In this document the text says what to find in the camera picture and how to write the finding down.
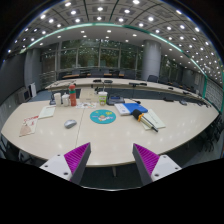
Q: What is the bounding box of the white cup green label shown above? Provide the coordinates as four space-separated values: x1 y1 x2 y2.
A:
98 91 108 106

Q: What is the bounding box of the red orange bottle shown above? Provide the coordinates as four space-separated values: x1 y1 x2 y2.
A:
69 84 76 106

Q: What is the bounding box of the white canister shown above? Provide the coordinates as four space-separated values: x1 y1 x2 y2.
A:
54 93 62 106

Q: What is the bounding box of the colourful leaflet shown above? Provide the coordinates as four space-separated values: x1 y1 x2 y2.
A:
76 102 96 109

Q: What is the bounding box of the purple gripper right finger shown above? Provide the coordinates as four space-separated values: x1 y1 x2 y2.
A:
132 143 181 185

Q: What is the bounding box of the white paper pad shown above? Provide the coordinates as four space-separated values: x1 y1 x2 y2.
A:
39 106 55 119

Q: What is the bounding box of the white book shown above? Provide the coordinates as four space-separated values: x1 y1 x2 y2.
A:
115 104 130 116

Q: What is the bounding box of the pale green notebook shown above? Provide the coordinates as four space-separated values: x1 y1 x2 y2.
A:
144 109 166 129

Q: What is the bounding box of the round teal mouse pad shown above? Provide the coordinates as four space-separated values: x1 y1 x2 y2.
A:
90 110 116 124

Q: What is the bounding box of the grey computer mouse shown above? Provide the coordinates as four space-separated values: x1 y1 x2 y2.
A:
64 119 77 129

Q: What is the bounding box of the grey round pillar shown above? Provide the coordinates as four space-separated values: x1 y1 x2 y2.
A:
141 40 161 80

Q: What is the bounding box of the long rear conference table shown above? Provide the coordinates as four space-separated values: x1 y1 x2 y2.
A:
46 78 200 99

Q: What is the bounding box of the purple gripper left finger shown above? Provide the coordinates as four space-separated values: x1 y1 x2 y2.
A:
41 143 91 184

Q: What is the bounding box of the small white jar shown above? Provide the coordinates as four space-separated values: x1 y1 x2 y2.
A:
62 94 70 107

